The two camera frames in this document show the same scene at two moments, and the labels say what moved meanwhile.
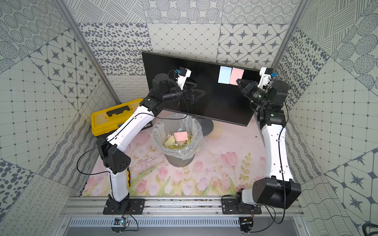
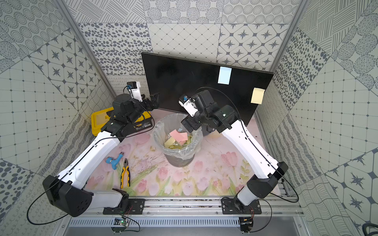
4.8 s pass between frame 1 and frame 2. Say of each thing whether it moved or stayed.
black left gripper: moved
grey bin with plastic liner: stayed
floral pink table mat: stayed
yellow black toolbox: stayed
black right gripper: moved
